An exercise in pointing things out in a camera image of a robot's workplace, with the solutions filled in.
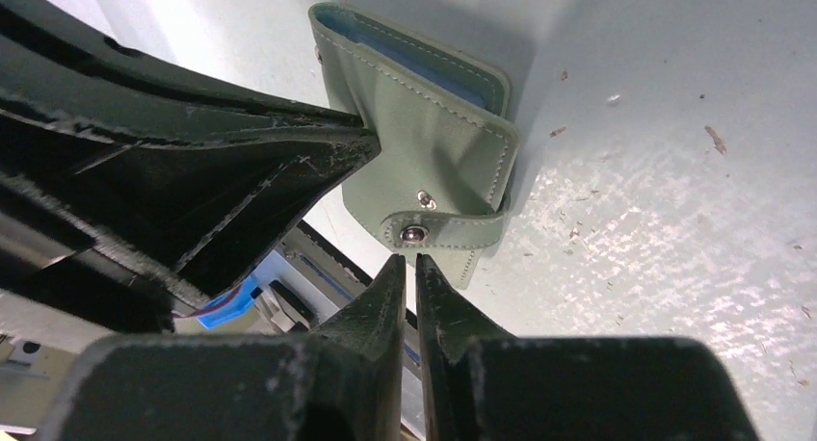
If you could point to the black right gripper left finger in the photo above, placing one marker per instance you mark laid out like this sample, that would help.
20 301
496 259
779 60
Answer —
339 381

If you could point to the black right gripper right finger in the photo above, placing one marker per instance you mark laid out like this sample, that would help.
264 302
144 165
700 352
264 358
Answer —
480 382

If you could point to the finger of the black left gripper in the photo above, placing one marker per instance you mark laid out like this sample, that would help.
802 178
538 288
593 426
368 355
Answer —
66 70
104 207

